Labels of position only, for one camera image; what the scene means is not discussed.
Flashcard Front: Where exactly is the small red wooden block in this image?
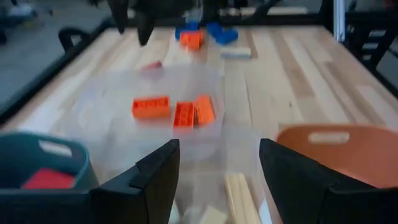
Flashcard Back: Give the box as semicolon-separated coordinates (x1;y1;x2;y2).
141;60;164;71

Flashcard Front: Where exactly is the silver metal post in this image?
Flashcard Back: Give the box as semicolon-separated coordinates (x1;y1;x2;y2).
334;0;346;43

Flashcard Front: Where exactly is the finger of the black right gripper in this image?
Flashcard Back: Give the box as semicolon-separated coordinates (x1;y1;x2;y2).
136;11;155;47
107;0;129;34

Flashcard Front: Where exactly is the clear plastic bin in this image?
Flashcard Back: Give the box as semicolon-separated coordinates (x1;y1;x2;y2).
63;63;229;166
169;124;280;224

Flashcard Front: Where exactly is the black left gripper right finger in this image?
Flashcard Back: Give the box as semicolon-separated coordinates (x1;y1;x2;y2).
259;139;398;224

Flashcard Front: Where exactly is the blue toy brick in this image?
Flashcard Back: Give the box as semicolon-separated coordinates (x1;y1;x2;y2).
216;27;239;46
174;20;200;40
206;21;223;35

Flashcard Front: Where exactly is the printed wooden block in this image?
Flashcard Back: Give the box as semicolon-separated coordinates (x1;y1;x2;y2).
220;46;252;60

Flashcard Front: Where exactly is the teal plastic bin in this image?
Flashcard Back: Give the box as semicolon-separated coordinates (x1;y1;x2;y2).
0;132;100;191

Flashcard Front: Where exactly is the orange toy brick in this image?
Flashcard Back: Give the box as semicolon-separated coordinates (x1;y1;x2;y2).
179;30;205;51
193;94;216;126
131;95;172;120
172;101;196;129

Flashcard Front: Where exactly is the orange plastic bin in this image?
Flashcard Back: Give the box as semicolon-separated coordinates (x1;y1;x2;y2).
275;123;398;190

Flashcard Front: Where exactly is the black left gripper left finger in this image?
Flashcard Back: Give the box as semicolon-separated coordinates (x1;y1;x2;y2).
0;139;180;224

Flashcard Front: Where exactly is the plain wooden block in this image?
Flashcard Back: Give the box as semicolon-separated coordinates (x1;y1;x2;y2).
224;173;262;224
198;205;228;224

